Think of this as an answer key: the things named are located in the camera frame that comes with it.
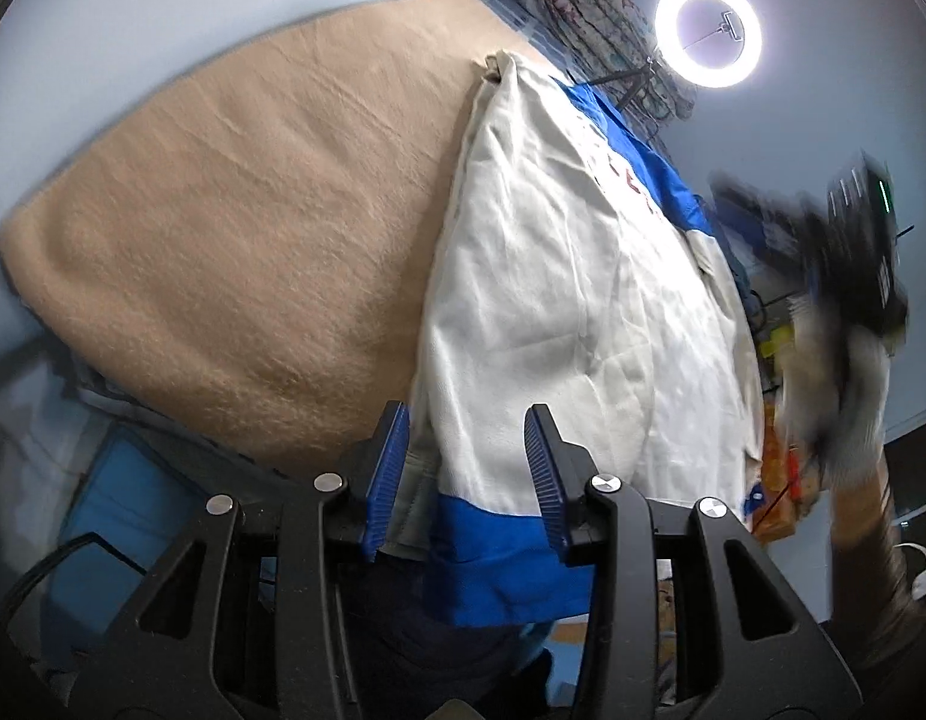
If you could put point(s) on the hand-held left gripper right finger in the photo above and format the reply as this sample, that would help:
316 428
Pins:
544 476

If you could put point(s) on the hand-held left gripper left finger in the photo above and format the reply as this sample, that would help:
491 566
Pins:
388 472

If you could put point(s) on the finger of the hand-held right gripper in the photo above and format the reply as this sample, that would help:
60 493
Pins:
763 202

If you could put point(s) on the white and blue jacket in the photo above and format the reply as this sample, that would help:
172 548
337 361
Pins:
568 292

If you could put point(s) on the person's right forearm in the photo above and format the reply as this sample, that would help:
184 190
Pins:
871 562

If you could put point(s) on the black tripod stand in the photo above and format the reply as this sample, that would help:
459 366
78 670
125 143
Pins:
624 82

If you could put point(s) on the person's dark trousers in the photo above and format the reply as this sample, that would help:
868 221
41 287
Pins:
440 652

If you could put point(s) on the patterned hanging cloth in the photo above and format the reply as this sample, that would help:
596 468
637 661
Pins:
605 30

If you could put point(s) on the orange box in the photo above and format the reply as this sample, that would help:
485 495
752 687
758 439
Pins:
778 480

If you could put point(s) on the beige blanket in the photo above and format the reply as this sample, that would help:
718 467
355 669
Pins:
238 225

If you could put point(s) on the blue checkered sheet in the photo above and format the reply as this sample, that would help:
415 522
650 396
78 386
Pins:
527 26

